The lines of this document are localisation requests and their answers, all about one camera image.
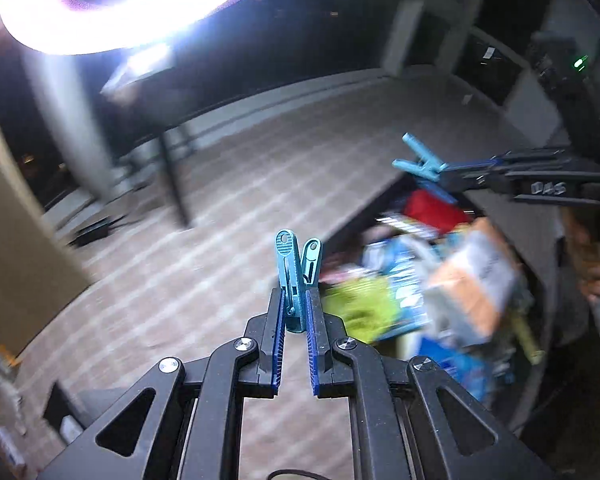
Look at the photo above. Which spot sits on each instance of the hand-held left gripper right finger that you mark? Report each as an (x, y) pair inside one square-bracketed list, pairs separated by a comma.
[(314, 345)]

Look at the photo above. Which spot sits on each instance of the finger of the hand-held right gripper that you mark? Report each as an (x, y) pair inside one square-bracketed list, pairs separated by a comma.
[(472, 164), (472, 182)]

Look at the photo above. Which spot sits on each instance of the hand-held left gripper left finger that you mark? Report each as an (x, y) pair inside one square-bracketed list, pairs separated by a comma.
[(278, 345)]

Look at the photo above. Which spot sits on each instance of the teal clothespin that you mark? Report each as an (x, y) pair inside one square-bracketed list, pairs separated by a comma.
[(420, 162), (294, 280)]

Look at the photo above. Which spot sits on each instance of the blue snack packet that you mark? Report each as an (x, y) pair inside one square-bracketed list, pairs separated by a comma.
[(405, 285)]

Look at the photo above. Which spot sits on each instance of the black container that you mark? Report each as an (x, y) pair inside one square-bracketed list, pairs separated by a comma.
[(365, 220)]

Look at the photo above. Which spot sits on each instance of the long green box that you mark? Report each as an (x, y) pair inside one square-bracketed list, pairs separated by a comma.
[(527, 337)]

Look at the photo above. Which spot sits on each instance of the person's right hand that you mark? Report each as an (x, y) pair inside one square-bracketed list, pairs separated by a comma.
[(587, 255)]

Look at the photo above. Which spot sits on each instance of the red packet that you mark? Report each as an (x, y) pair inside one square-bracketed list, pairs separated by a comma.
[(435, 212)]

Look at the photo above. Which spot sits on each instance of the yellow-green packet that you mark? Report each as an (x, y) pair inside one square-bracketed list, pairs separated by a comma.
[(360, 305)]

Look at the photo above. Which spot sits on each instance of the brown and white carton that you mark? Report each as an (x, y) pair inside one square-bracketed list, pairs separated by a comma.
[(475, 280)]

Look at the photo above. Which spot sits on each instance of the device with green light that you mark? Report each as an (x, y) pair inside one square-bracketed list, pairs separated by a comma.
[(562, 60)]

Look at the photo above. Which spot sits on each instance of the dark blue packet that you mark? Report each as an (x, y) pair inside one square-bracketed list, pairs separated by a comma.
[(452, 367)]

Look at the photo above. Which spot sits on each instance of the black table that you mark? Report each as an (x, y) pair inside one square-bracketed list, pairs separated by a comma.
[(177, 175)]

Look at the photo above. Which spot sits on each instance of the black power adapter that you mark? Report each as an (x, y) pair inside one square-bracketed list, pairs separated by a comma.
[(95, 230)]

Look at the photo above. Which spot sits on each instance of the small black box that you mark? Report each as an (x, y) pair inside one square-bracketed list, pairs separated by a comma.
[(67, 412)]

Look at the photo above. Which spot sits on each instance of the clear bottle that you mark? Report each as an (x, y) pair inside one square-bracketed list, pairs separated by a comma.
[(5, 385)]

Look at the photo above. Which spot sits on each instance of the grey pillar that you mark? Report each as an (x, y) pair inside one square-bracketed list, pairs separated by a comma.
[(70, 130)]

